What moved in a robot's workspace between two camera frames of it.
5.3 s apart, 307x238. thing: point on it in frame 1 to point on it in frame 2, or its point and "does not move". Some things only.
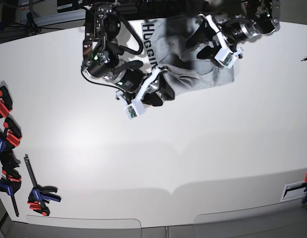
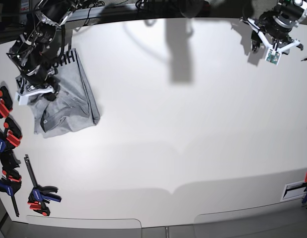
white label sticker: x=293 y=190 does not move
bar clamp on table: x=41 y=195 does not move
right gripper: x=136 y=84 to x=42 y=81
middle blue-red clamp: x=6 y=140 does not move
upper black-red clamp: x=3 y=103 does not move
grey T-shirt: x=181 y=68 to x=73 y=108
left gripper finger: x=208 y=52 to x=256 y=40
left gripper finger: x=204 y=33 to x=286 y=52
